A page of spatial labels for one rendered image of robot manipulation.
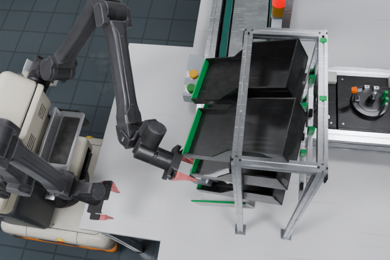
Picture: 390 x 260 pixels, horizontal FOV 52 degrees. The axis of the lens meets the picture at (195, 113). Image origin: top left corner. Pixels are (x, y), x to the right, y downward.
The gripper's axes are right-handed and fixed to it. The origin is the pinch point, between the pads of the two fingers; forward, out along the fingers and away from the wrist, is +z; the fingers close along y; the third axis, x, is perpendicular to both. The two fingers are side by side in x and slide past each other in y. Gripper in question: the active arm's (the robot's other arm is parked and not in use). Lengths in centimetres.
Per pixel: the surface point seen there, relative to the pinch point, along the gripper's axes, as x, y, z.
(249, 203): 1.4, -2.6, 19.7
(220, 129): -27.4, 5.3, -5.3
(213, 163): -11.6, 1.2, 0.7
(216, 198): 17.3, -1.3, 14.3
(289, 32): -43, 28, -1
